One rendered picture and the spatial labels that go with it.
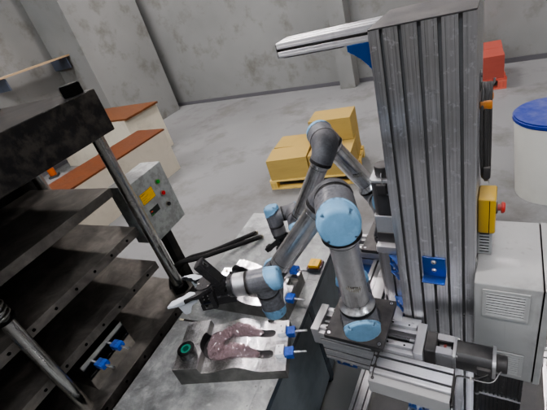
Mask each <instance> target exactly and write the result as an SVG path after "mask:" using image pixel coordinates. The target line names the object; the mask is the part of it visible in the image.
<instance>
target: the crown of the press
mask: <svg viewBox="0 0 547 410"><path fill-rule="evenodd" d="M57 89H58V91H59V92H60V94H61V95H60V96H57V97H53V98H46V99H42V100H38V101H35V102H28V103H24V104H20V105H16V106H13V107H5V108H2V109H1V108H0V199H1V198H3V197H5V196H6V195H8V194H9V193H11V192H13V191H14V190H17V189H18V188H20V187H21V186H22V185H24V184H26V183H28V182H29V181H31V180H32V179H34V178H35V177H38V176H39V175H41V174H43V173H44V172H45V171H47V170H49V169H50V168H53V167H54V166H55V165H56V164H59V163H60V162H62V161H64V160H65V159H67V158H68V157H70V156H71V155H74V154H75V153H77V152H78V151H79V150H81V149H83V148H85V147H86V146H88V145H89V144H91V143H92V142H95V141H96V140H98V139H100V138H101V137H103V136H104V135H106V134H107V133H110V132H111V131H112V130H114V129H115V128H114V126H113V125H112V122H111V121H110V119H109V117H108V115H107V113H106V111H105V109H104V108H103V105H102V103H101V102H100V100H99V98H98V95H97V94H96V92H95V90H94V89H87V90H83V89H82V88H81V85H80V83H79V81H73V82H70V83H67V84H65V85H61V86H60V87H58V88H57Z"/></svg>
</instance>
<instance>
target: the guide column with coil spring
mask: <svg viewBox="0 0 547 410"><path fill-rule="evenodd" d="M7 313H8V311H7V310H6V311H5V312H4V313H3V314H2V315H1V316H0V320H1V319H2V318H3V317H4V316H5V315H6V314H7ZM1 330H2V331H3V333H4V334H5V335H6V336H7V337H8V338H9V339H10V340H11V341H12V342H13V343H14V344H15V345H16V346H17V347H18V348H19V349H20V350H21V351H22V352H23V353H24V354H25V355H26V356H27V357H28V358H29V359H30V360H31V361H32V362H33V363H34V364H35V365H36V366H37V367H38V368H39V369H40V370H41V371H42V372H43V373H44V374H45V375H46V376H47V377H48V378H49V379H50V380H51V381H52V382H53V383H54V384H55V385H56V386H57V387H58V388H59V389H60V390H61V391H62V392H63V393H64V394H65V395H66V396H67V397H68V398H69V399H70V400H71V401H72V402H73V403H74V404H75V405H76V406H77V407H78V408H79V409H80V410H90V409H91V408H92V407H93V405H94V403H93V402H92V401H91V400H90V399H89V398H88V396H87V395H86V394H85V393H84V392H83V391H82V390H81V389H80V388H79V387H78V386H77V384H76V383H75V382H74V381H73V380H72V379H71V378H70V377H69V376H68V375H67V374H66V373H65V372H64V371H63V370H62V369H61V368H60V367H59V366H58V365H57V364H56V363H55V361H54V360H53V359H52V358H51V357H50V356H49V355H48V354H47V353H46V352H45V350H44V349H43V348H42V347H41V346H40V345H39V344H38V343H37V342H36V341H35V340H34V339H33V337H32V336H31V335H30V334H29V333H28V332H27V331H26V330H25V329H24V328H23V326H22V325H21V324H20V323H19V322H18V321H17V320H16V319H14V320H13V321H12V322H11V323H10V324H8V325H7V326H5V327H3V328H1Z"/></svg>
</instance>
